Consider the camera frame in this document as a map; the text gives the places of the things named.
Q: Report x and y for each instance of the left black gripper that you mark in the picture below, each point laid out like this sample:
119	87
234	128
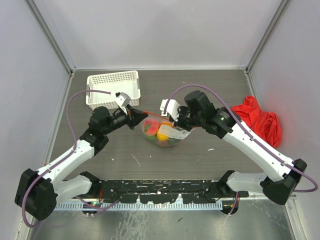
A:
134	116

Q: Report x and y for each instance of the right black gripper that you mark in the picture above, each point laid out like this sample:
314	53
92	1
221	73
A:
179	123

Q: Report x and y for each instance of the pink yellow peach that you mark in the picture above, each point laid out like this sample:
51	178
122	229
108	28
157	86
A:
150	127

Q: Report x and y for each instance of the clear zip top bag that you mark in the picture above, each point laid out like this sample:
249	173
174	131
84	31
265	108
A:
173	132

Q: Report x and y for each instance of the green toy watermelon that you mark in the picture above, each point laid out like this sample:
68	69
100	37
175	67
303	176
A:
152	138

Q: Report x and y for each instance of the dark green avocado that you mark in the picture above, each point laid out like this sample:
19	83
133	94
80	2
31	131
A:
173	141

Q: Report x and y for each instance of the yellow lemon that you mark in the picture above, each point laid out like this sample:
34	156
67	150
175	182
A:
162	137

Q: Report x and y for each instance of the orange fruit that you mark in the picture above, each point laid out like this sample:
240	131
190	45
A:
166	123

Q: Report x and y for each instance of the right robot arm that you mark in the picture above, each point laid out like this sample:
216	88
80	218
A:
280	175

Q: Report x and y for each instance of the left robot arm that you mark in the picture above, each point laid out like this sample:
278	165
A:
39	191

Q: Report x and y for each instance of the white plastic basket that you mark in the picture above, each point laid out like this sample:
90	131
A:
104	86

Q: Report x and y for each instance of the red cloth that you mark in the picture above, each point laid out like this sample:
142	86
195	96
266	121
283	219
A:
265	124

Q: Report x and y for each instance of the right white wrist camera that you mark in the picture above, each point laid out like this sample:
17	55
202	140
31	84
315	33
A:
170	109

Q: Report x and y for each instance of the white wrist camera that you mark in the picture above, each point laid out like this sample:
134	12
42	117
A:
170	109
120	100

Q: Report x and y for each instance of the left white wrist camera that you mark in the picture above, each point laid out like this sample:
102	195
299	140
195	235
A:
120	100

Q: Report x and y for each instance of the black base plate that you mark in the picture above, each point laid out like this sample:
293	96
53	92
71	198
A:
160	191

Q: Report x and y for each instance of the left aluminium frame post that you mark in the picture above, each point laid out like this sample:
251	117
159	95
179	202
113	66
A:
43	17

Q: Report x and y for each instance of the aluminium frame post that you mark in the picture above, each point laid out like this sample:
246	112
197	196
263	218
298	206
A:
280	10
43	17

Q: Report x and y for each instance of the white slotted cable duct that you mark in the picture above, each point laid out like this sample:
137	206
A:
76	205

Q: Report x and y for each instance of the right aluminium frame post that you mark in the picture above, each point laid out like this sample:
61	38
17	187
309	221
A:
280	10

